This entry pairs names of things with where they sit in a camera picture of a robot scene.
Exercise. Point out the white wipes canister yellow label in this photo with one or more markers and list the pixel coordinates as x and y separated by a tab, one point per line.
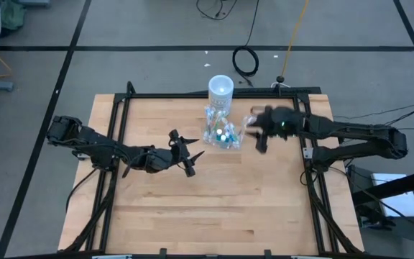
220	90

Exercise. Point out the black camera stand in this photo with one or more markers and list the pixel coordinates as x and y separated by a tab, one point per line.
408	181

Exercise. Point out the teal toothpaste tube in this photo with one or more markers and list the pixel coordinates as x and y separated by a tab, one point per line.
223	137
218	132
227	134

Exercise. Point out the white box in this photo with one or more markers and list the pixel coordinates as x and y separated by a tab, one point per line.
394	194

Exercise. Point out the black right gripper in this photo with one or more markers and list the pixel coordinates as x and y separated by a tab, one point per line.
282	124

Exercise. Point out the green toothbrush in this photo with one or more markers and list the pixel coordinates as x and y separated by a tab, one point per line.
218	120

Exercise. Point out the clear acrylic organizer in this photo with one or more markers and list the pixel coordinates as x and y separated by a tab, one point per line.
225	144

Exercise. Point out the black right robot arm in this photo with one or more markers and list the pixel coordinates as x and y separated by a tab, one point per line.
354	131

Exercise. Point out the green bag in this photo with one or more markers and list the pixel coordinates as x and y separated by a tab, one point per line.
4	14

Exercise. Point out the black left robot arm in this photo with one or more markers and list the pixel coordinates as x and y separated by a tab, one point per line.
95	144

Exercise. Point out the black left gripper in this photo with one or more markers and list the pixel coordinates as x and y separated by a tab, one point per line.
167	158

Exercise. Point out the black aluminium table frame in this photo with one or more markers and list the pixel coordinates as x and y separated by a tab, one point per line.
264	94

